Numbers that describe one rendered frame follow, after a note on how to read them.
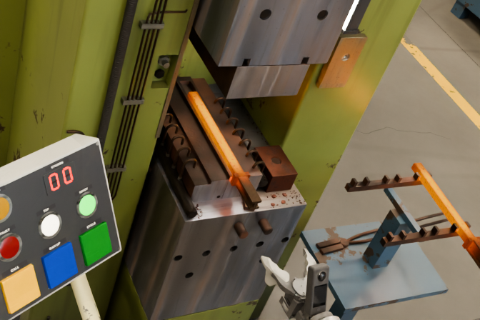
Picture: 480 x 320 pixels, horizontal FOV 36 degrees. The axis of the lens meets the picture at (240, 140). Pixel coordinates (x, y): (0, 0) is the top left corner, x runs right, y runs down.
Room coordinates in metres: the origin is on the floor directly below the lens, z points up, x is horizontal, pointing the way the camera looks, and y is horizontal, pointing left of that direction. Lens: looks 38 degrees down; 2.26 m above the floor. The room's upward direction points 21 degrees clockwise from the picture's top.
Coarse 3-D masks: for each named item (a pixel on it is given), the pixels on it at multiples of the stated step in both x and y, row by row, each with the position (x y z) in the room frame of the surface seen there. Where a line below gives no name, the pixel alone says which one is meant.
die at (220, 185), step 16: (176, 80) 1.77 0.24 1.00; (192, 80) 1.79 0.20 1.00; (176, 96) 1.70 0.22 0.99; (208, 96) 1.76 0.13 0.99; (176, 112) 1.63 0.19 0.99; (192, 112) 1.66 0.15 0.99; (224, 112) 1.71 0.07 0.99; (192, 128) 1.59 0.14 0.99; (224, 128) 1.64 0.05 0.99; (176, 144) 1.51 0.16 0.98; (192, 144) 1.53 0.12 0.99; (208, 144) 1.55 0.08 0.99; (208, 160) 1.49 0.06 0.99; (240, 160) 1.54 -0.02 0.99; (192, 176) 1.42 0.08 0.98; (208, 176) 1.43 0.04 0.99; (224, 176) 1.45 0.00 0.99; (256, 176) 1.50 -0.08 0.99; (192, 192) 1.39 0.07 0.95; (208, 192) 1.42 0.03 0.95; (224, 192) 1.45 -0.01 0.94
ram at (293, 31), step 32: (224, 0) 1.40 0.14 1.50; (256, 0) 1.38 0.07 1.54; (288, 0) 1.43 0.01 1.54; (320, 0) 1.48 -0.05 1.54; (352, 0) 1.54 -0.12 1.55; (224, 32) 1.37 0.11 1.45; (256, 32) 1.40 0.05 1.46; (288, 32) 1.45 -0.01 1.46; (320, 32) 1.51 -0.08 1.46; (224, 64) 1.37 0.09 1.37; (256, 64) 1.42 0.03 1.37
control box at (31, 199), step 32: (32, 160) 1.06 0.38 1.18; (64, 160) 1.09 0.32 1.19; (96, 160) 1.15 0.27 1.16; (0, 192) 0.95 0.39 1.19; (32, 192) 1.00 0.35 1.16; (64, 192) 1.06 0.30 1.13; (96, 192) 1.12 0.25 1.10; (0, 224) 0.92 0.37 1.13; (32, 224) 0.97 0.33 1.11; (64, 224) 1.03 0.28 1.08; (96, 224) 1.09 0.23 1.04; (0, 256) 0.89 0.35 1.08; (32, 256) 0.94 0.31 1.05; (0, 288) 0.86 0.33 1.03
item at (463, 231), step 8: (416, 168) 1.87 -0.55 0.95; (424, 168) 1.88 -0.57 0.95; (424, 176) 1.83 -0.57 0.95; (424, 184) 1.82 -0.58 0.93; (432, 184) 1.81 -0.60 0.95; (432, 192) 1.78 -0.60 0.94; (440, 192) 1.79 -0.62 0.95; (440, 200) 1.75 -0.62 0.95; (448, 200) 1.76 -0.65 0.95; (440, 208) 1.74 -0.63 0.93; (448, 208) 1.73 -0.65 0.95; (448, 216) 1.71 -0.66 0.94; (456, 216) 1.70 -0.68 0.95; (464, 224) 1.68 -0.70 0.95; (464, 232) 1.65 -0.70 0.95; (464, 240) 1.63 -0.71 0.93; (472, 240) 1.62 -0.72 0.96; (464, 248) 1.61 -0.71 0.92; (472, 248) 1.61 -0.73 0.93; (472, 256) 1.59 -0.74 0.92
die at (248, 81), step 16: (192, 32) 1.57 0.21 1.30; (208, 64) 1.48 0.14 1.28; (288, 64) 1.48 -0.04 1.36; (304, 64) 1.50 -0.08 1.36; (224, 80) 1.41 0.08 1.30; (240, 80) 1.40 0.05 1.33; (256, 80) 1.43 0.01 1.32; (272, 80) 1.46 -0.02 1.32; (288, 80) 1.48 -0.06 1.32; (224, 96) 1.39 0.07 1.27; (240, 96) 1.41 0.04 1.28; (256, 96) 1.44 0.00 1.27
